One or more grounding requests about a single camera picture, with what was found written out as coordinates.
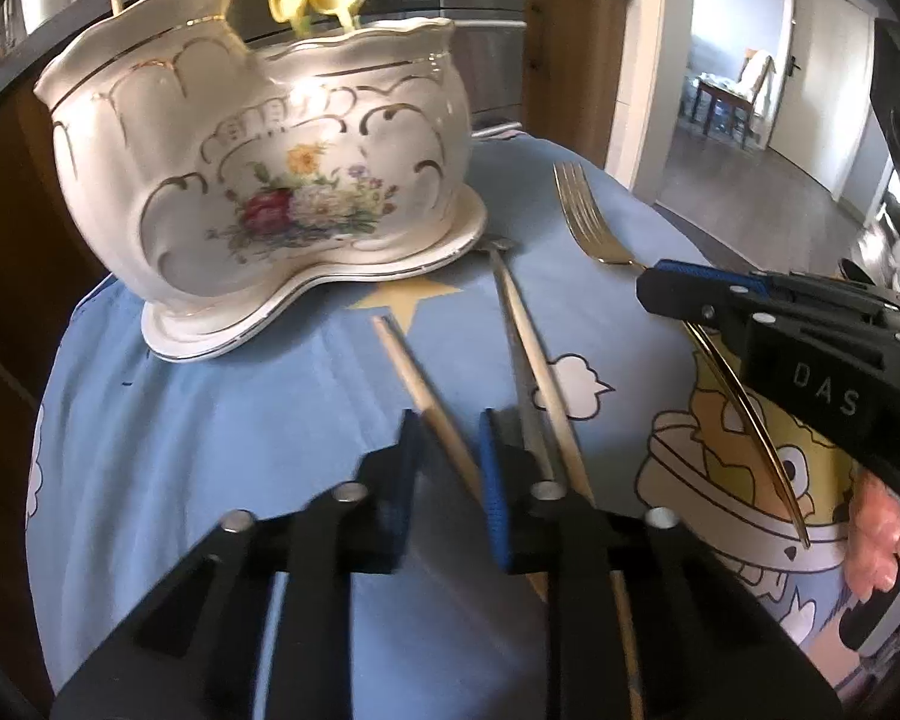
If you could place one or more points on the wooden dining chair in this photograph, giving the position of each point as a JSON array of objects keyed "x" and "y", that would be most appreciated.
[{"x": 750, "y": 79}]

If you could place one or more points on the blue cartoon printed cloth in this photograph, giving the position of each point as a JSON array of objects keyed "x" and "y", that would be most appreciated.
[{"x": 232, "y": 427}]

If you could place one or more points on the white floral ceramic utensil holder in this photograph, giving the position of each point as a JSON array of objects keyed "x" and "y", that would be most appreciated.
[{"x": 195, "y": 165}]

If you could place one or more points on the person's right hand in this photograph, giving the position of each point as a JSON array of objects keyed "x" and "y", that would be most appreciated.
[{"x": 874, "y": 532}]

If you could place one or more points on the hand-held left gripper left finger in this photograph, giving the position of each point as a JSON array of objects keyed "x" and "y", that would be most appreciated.
[{"x": 401, "y": 487}]

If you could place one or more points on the wooden base cabinet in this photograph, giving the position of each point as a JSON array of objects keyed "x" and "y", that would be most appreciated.
[
  {"x": 7, "y": 240},
  {"x": 570, "y": 67}
]

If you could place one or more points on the white ceramic drip tray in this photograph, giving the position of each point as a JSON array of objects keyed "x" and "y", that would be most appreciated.
[{"x": 195, "y": 349}]

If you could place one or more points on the gold fork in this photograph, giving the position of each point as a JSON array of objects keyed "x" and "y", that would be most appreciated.
[{"x": 585, "y": 217}]

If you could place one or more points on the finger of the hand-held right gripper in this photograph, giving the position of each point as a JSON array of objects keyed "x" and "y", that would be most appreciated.
[
  {"x": 682, "y": 300},
  {"x": 720, "y": 274}
]

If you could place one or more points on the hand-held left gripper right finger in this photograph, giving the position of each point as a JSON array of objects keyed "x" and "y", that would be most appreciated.
[{"x": 495, "y": 495}]

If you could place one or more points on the white door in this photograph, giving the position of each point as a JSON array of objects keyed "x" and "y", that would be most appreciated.
[{"x": 825, "y": 75}]

